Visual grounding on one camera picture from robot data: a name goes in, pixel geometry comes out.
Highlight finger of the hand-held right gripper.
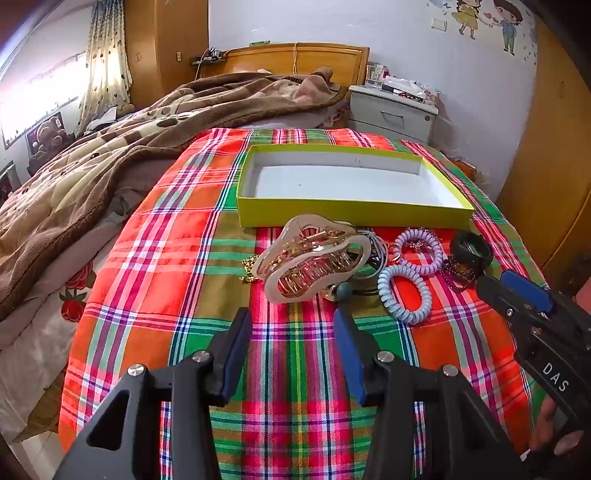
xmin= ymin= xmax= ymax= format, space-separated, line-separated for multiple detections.
xmin=500 ymin=270 xmax=556 ymax=315
xmin=475 ymin=275 xmax=550 ymax=334

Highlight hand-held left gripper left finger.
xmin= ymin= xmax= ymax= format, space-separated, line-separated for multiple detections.
xmin=53 ymin=307 xmax=253 ymax=480

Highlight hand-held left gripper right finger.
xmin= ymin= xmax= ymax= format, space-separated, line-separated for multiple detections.
xmin=333 ymin=307 xmax=528 ymax=480

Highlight dark purple bead bracelet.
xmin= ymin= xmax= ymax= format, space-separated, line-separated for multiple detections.
xmin=441 ymin=256 xmax=482 ymax=292

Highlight black wristband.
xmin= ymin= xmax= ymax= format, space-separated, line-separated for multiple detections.
xmin=450 ymin=232 xmax=494 ymax=270

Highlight black cord teal bead bracelet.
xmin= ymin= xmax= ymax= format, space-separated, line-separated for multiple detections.
xmin=323 ymin=276 xmax=385 ymax=304

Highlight light blue coil hair tie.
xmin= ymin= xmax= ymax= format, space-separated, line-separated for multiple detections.
xmin=378 ymin=264 xmax=434 ymax=324

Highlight purple coil hair tie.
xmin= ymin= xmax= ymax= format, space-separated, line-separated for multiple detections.
xmin=394 ymin=227 xmax=445 ymax=275

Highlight gold bead chain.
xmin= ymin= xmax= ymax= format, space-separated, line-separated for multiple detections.
xmin=242 ymin=256 xmax=265 ymax=283

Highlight beige hair claw clip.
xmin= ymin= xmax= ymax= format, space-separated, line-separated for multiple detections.
xmin=255 ymin=215 xmax=371 ymax=305

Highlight grey hair ties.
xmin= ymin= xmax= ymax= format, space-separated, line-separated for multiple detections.
xmin=355 ymin=229 xmax=391 ymax=278

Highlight yellow-green cardboard box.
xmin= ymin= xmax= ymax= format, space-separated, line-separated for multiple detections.
xmin=236 ymin=144 xmax=475 ymax=230

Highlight person's right hand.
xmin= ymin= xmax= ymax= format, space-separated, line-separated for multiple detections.
xmin=527 ymin=396 xmax=563 ymax=457

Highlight plaid cloth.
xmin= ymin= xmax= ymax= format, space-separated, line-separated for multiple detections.
xmin=58 ymin=127 xmax=551 ymax=480

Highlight wooden cabinet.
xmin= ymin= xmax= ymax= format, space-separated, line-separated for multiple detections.
xmin=496 ymin=23 xmax=591 ymax=296

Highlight floral bedsheet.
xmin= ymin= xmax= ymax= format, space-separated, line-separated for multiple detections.
xmin=0 ymin=222 xmax=122 ymax=445

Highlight grey nightstand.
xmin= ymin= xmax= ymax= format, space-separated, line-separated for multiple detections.
xmin=347 ymin=84 xmax=438 ymax=145

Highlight clutter on nightstand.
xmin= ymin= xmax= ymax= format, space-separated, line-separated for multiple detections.
xmin=365 ymin=64 xmax=440 ymax=105

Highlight pink cloth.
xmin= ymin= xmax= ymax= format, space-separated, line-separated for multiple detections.
xmin=318 ymin=99 xmax=352 ymax=131

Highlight brown patterned blanket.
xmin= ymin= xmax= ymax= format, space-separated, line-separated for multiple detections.
xmin=0 ymin=68 xmax=350 ymax=320

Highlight brown teddy bear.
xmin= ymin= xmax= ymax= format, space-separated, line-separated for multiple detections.
xmin=28 ymin=114 xmax=68 ymax=163

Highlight wooden headboard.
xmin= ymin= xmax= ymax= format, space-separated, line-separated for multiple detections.
xmin=198 ymin=44 xmax=370 ymax=88

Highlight patterned curtain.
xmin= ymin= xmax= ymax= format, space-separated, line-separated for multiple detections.
xmin=76 ymin=0 xmax=134 ymax=137

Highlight wooden wardrobe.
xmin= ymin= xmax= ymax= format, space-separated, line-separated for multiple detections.
xmin=124 ymin=0 xmax=209 ymax=97

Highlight cartoon wall sticker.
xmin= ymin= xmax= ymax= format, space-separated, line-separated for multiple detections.
xmin=427 ymin=0 xmax=537 ymax=57

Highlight power strip with cables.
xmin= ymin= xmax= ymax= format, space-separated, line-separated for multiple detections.
xmin=189 ymin=48 xmax=228 ymax=66

